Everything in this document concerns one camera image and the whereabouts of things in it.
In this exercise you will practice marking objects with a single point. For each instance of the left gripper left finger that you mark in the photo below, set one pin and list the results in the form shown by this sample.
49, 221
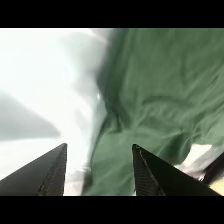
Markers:
40, 176

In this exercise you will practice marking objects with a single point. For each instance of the dark green shirt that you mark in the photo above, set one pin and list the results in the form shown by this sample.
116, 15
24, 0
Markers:
156, 100

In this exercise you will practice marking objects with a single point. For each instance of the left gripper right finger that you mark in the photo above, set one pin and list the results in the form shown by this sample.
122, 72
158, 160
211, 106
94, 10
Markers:
160, 178

